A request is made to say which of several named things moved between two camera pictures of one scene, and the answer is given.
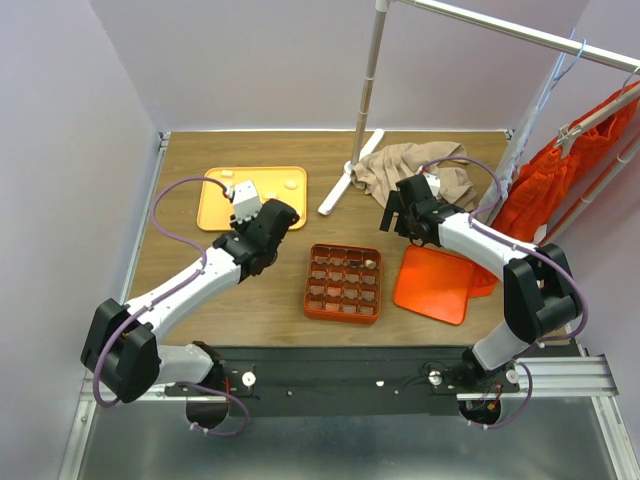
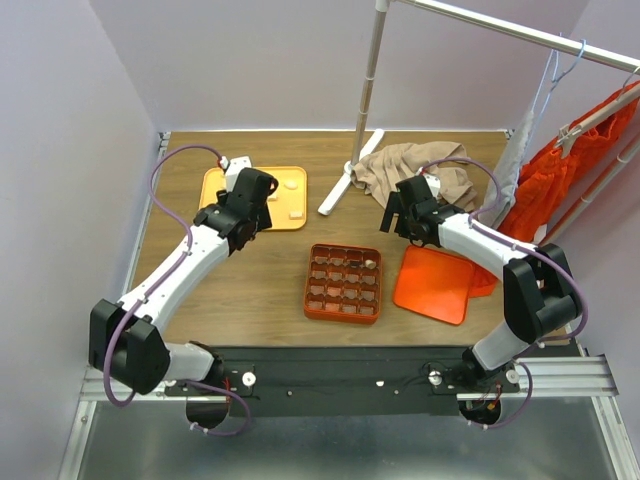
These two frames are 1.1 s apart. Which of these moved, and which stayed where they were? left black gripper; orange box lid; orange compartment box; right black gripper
Moved: left black gripper
Stayed: right black gripper; orange compartment box; orange box lid
